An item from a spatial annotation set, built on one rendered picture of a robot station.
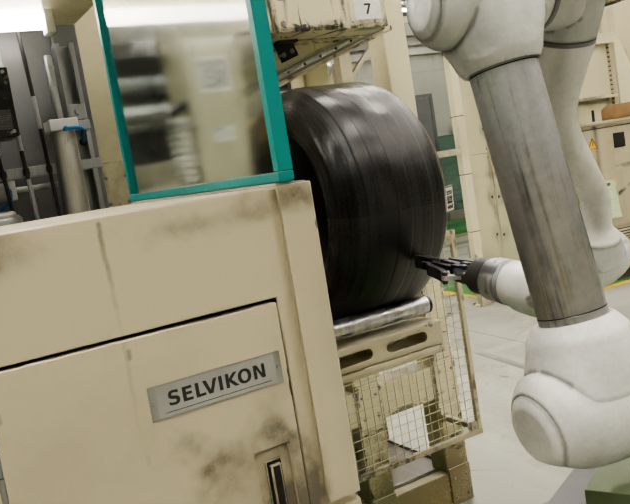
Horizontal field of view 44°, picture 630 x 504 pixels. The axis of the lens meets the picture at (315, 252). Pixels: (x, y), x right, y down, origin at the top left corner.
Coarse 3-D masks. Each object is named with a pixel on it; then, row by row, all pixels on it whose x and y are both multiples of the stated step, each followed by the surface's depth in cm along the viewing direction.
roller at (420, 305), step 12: (408, 300) 189; (420, 300) 190; (372, 312) 183; (384, 312) 184; (396, 312) 185; (408, 312) 187; (420, 312) 189; (336, 324) 178; (348, 324) 179; (360, 324) 180; (372, 324) 182; (384, 324) 184; (336, 336) 177; (348, 336) 180
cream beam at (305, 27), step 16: (272, 0) 205; (288, 0) 208; (304, 0) 210; (320, 0) 212; (336, 0) 215; (352, 0) 218; (272, 16) 206; (288, 16) 208; (304, 16) 210; (320, 16) 212; (336, 16) 215; (352, 16) 218; (384, 16) 223; (272, 32) 206; (288, 32) 208; (304, 32) 212; (320, 32) 216; (336, 32) 221; (352, 32) 225; (368, 32) 230
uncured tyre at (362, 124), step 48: (288, 96) 182; (336, 96) 177; (384, 96) 181; (336, 144) 168; (384, 144) 171; (432, 144) 180; (336, 192) 167; (384, 192) 168; (432, 192) 174; (336, 240) 170; (384, 240) 169; (432, 240) 177; (336, 288) 175; (384, 288) 178
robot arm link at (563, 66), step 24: (552, 48) 120; (576, 48) 119; (552, 72) 122; (576, 72) 122; (552, 96) 125; (576, 96) 125; (576, 120) 128; (576, 144) 131; (576, 168) 135; (576, 192) 143; (600, 192) 141; (600, 216) 145; (600, 240) 146; (624, 240) 152; (600, 264) 146; (624, 264) 150
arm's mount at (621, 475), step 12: (600, 468) 126; (612, 468) 125; (624, 468) 124; (600, 480) 122; (612, 480) 122; (624, 480) 121; (588, 492) 120; (600, 492) 119; (612, 492) 118; (624, 492) 118
